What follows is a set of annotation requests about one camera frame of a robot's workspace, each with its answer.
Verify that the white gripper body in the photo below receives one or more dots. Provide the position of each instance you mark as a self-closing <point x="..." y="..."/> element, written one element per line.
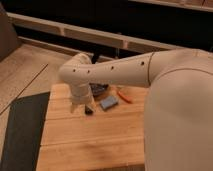
<point x="80" y="94"/>

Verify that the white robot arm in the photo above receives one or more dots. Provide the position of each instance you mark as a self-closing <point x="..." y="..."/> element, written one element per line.
<point x="178" y="111"/>

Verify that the black frying pan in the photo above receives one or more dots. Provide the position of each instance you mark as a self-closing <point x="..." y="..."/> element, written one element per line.
<point x="97" y="90"/>

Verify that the blue sponge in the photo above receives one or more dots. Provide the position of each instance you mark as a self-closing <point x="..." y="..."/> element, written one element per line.
<point x="108" y="102"/>

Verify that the orange carrot toy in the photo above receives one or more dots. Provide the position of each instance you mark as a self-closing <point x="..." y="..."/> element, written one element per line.
<point x="124" y="97"/>

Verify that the dark floor mat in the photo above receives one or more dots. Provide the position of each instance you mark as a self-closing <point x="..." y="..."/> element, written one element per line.
<point x="24" y="132"/>

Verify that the dark couch corner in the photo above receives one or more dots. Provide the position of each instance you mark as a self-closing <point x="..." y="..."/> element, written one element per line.
<point x="9" y="40"/>

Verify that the white wall rail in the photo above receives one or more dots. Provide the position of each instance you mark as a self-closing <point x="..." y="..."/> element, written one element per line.
<point x="90" y="35"/>

